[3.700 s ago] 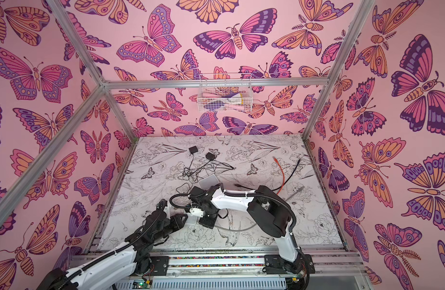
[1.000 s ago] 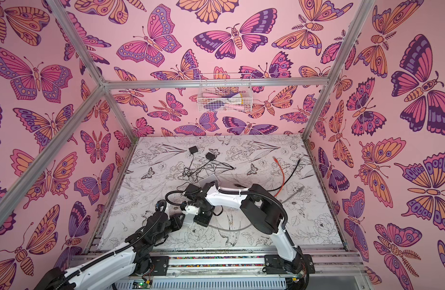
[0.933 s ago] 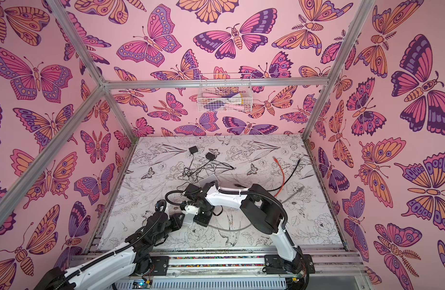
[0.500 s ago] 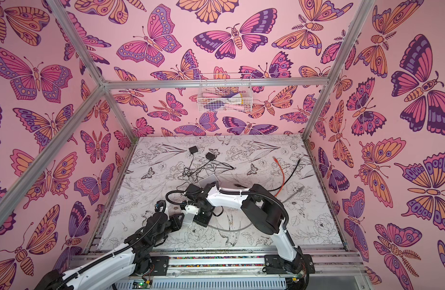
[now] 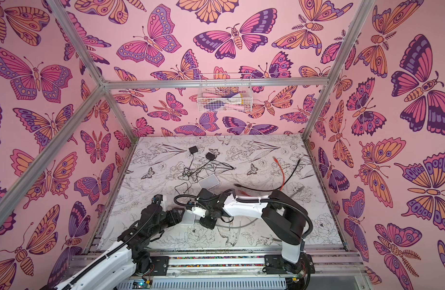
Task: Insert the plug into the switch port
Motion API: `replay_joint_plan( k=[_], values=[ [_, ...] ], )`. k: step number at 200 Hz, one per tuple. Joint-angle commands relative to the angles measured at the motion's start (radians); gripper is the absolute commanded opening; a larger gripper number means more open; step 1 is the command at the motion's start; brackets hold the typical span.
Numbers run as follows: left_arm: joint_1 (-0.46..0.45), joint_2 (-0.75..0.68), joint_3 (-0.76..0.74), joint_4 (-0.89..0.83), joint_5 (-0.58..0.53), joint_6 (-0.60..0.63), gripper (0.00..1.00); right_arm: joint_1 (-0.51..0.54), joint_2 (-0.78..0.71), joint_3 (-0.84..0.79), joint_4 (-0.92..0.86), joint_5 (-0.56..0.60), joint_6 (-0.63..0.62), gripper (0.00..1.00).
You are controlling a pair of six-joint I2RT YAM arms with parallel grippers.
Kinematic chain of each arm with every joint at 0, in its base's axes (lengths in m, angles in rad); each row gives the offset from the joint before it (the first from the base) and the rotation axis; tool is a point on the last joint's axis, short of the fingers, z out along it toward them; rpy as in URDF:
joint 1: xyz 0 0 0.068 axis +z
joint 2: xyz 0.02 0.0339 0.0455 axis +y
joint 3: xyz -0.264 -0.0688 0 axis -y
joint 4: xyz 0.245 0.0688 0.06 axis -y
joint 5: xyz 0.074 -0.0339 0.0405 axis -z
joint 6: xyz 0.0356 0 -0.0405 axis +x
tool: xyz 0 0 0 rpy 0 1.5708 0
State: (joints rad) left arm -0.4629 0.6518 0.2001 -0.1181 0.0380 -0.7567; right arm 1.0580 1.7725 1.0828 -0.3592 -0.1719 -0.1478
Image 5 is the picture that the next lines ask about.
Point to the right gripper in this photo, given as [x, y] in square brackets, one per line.
[210, 202]

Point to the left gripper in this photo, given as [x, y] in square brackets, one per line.
[175, 214]

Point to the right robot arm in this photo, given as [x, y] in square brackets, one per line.
[288, 220]

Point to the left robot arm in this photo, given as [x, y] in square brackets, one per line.
[129, 255]

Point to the black power adapter near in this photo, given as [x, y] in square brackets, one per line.
[210, 156]

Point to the black power adapter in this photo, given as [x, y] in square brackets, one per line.
[210, 156]
[193, 150]

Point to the black power adapter far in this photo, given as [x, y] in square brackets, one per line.
[193, 150]

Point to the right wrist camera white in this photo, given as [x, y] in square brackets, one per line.
[199, 211]

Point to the black adapter cable tangled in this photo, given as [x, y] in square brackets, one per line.
[191, 172]

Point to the front aluminium rail base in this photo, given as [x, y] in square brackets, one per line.
[255, 269]

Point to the white wire basket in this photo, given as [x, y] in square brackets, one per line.
[225, 91]

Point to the aluminium frame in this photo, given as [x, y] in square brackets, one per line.
[103, 90]

